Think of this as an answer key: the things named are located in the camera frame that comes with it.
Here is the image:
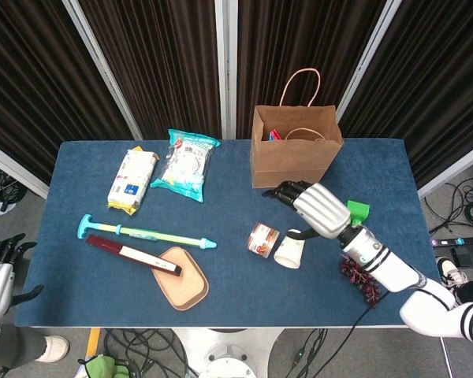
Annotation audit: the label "white partition post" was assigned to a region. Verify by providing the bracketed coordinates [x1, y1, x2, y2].
[214, 0, 238, 139]
[336, 0, 403, 121]
[61, 0, 143, 141]

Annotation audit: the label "white paper cup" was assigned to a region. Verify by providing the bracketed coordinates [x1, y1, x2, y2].
[274, 228, 307, 270]

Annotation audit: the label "yellow floor strip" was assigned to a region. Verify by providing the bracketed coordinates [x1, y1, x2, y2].
[85, 327, 102, 358]

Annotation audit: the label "black cable with green light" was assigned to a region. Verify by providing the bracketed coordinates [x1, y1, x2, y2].
[285, 328, 328, 378]

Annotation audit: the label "clear snack jar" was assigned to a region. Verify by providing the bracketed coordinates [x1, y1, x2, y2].
[247, 222, 281, 259]

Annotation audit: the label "brown paper bag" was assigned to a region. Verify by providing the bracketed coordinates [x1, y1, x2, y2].
[249, 69, 345, 191]

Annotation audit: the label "white yellow-ended food packet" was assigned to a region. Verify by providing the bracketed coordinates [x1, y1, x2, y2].
[106, 146, 160, 216]

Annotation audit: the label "tan brown pad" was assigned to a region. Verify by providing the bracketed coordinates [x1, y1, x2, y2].
[151, 246, 210, 312]

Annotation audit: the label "dark brown pleated curtain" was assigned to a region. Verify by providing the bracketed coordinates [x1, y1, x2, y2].
[236, 0, 387, 139]
[0, 0, 133, 186]
[78, 0, 222, 139]
[338, 0, 473, 190]

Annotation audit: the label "black floor cable bundle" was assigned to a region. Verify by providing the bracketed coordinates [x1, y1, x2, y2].
[102, 328, 198, 378]

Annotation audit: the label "long dark red box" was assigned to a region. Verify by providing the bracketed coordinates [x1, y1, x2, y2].
[85, 234, 182, 276]

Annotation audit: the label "white shoe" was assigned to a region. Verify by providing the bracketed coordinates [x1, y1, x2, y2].
[35, 335, 70, 364]

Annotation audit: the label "white partition rail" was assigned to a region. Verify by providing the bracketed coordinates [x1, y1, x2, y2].
[0, 137, 50, 200]
[417, 139, 473, 200]

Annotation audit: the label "teal clear snack packet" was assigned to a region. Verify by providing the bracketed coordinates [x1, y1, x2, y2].
[150, 128, 222, 203]

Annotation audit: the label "black floor pedal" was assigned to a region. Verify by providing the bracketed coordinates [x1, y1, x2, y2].
[453, 246, 473, 269]

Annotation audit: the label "teal green toy pump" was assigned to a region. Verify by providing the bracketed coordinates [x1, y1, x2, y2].
[77, 213, 218, 250]

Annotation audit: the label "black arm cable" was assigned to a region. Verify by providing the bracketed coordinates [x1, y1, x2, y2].
[322, 289, 458, 378]

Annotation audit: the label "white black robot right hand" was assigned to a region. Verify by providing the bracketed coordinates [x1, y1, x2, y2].
[262, 180, 352, 242]

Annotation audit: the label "black yellow cable tangle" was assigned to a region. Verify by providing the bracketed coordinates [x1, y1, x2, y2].
[0, 159, 28, 206]

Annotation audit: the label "white table base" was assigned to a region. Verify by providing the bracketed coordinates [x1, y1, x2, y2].
[173, 328, 285, 378]

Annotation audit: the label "black white sneaker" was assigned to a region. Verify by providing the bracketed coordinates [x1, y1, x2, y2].
[437, 256, 469, 291]

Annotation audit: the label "blue fabric table mat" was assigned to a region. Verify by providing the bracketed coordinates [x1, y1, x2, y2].
[14, 138, 445, 328]

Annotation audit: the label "green cloth bundle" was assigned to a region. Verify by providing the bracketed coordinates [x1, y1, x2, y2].
[77, 354, 130, 378]

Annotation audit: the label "dark grey trouser leg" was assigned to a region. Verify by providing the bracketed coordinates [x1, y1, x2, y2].
[0, 324, 48, 367]

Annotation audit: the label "purple grape bunch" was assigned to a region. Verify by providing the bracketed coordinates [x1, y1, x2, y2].
[340, 254, 382, 309]

